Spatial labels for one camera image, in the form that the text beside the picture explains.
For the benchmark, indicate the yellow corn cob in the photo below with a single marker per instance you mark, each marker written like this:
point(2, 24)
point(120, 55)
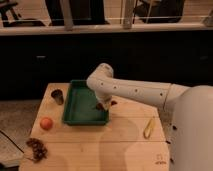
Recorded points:
point(149, 128)

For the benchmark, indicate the dark red pepper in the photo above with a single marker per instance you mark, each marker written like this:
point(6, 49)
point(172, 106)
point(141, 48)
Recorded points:
point(100, 106)

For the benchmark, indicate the dark grape bunch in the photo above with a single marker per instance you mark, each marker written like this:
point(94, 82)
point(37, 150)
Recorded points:
point(38, 148)

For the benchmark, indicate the orange fruit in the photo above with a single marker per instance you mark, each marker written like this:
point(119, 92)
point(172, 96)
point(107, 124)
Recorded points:
point(46, 123)

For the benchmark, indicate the green plastic tray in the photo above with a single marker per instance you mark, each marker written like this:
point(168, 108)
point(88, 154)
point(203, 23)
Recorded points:
point(80, 106)

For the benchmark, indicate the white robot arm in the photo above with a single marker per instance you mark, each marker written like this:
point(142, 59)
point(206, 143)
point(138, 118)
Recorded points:
point(191, 135)

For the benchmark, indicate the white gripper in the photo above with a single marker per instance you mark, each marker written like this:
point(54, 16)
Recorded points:
point(104, 100)

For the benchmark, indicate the small metal cup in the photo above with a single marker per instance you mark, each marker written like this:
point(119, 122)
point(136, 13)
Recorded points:
point(57, 95)

